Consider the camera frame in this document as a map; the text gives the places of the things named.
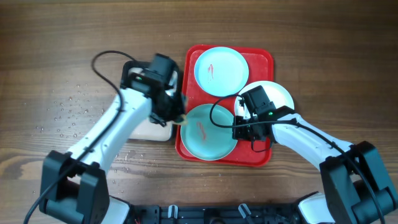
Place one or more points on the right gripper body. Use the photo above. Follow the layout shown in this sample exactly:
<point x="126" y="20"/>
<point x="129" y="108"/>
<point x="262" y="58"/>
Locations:
<point x="246" y="132"/>

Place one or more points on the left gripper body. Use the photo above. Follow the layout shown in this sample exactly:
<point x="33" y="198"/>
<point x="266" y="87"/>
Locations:
<point x="166" y="107"/>

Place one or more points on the green scouring sponge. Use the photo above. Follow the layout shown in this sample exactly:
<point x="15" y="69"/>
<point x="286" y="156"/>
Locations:
<point x="180" y="120"/>

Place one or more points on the white plate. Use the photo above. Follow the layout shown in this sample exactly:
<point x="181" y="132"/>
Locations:
<point x="275" y="92"/>

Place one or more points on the light green plate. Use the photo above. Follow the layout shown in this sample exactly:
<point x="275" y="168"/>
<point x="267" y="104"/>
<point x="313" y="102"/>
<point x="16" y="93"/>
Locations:
<point x="202" y="138"/>

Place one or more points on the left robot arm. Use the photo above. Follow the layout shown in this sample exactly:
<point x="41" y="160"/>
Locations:
<point x="74" y="188"/>

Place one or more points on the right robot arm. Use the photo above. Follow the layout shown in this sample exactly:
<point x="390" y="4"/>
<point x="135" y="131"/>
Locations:
<point x="356" y="185"/>

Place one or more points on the black tray with soapy water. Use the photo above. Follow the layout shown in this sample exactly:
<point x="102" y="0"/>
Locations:
<point x="146" y="131"/>

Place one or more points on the light blue plate far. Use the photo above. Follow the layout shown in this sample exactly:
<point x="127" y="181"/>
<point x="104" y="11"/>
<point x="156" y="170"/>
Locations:
<point x="221" y="71"/>

